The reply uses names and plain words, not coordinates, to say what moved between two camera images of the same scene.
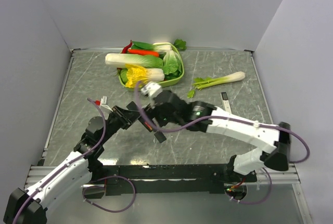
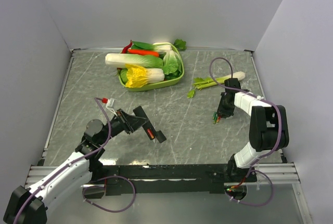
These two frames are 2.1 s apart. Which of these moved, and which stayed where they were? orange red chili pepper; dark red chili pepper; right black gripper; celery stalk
Moved: right black gripper
Stayed: orange red chili pepper; celery stalk; dark red chili pepper
